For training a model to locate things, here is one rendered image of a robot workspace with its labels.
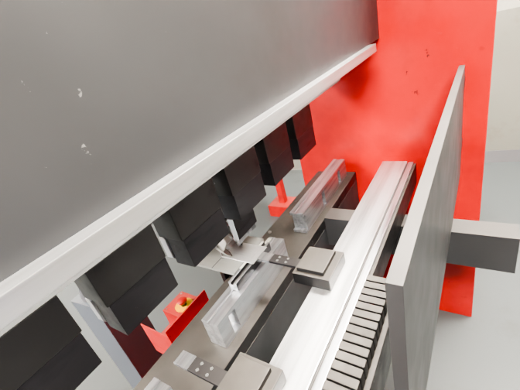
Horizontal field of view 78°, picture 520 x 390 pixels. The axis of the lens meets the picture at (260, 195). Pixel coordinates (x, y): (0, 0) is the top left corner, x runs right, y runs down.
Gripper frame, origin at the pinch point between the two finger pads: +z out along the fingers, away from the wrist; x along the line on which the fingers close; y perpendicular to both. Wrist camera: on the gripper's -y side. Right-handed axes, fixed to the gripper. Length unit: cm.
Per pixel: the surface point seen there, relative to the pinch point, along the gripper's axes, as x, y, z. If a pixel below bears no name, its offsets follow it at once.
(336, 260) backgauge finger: 1.7, 28.2, 22.1
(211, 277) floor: 64, -146, 8
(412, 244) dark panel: -26, 68, 14
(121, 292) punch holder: -42, 26, -11
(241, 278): -10.3, 7.0, 7.5
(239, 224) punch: -3.6, 16.3, -4.1
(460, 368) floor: 51, -16, 119
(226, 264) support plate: -6.8, 0.8, 1.6
